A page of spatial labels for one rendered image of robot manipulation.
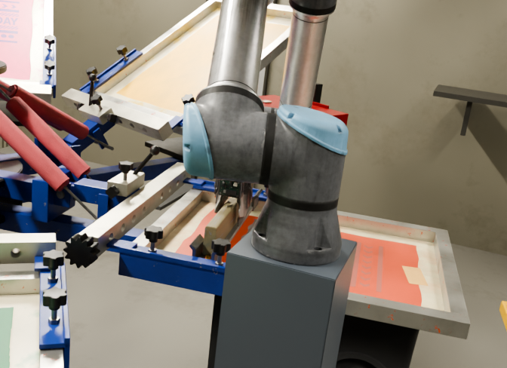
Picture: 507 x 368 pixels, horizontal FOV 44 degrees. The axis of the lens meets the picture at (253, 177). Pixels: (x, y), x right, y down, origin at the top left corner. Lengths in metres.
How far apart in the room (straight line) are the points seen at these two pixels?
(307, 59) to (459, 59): 3.28
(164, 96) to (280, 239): 1.45
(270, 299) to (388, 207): 3.82
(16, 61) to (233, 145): 1.90
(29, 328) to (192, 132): 0.52
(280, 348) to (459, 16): 3.73
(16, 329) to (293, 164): 0.62
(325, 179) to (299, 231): 0.09
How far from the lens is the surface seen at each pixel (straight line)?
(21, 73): 2.71
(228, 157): 0.95
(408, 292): 1.57
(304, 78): 1.37
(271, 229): 1.00
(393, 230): 1.91
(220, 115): 0.97
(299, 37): 1.32
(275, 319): 1.02
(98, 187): 1.76
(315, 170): 0.96
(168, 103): 2.31
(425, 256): 1.81
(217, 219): 1.53
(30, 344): 1.22
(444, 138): 4.64
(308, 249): 0.99
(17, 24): 2.96
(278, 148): 0.95
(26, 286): 1.38
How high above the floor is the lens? 1.60
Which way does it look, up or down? 17 degrees down
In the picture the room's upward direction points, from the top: 7 degrees clockwise
